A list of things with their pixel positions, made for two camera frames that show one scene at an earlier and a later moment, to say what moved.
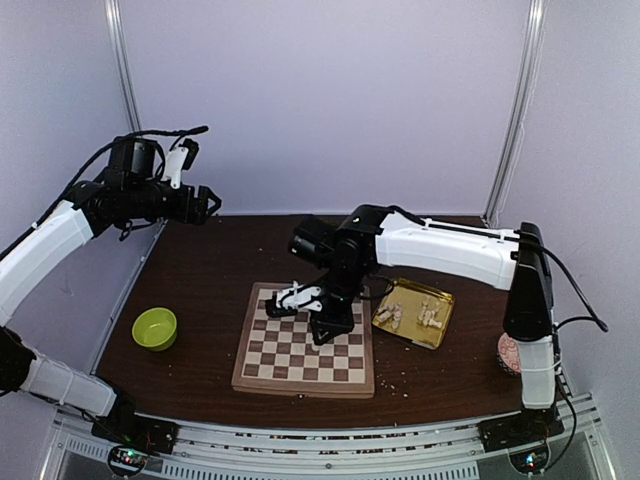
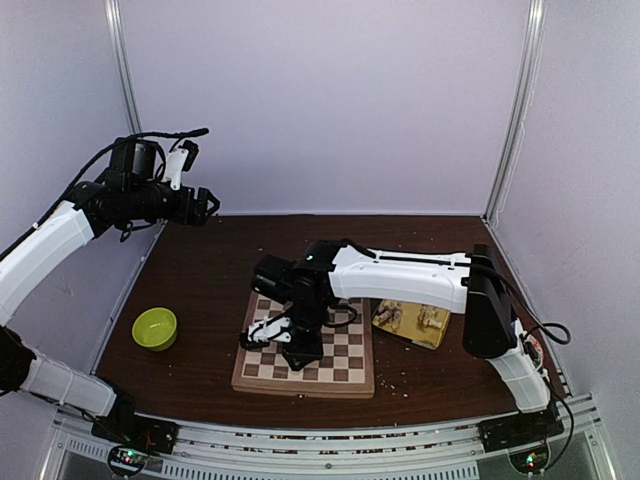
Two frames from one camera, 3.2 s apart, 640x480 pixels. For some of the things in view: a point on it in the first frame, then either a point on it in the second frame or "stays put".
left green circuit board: [126, 460] stays put
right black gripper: [338, 324] to [310, 353]
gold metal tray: [414, 313] stays put
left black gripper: [197, 216] stays put
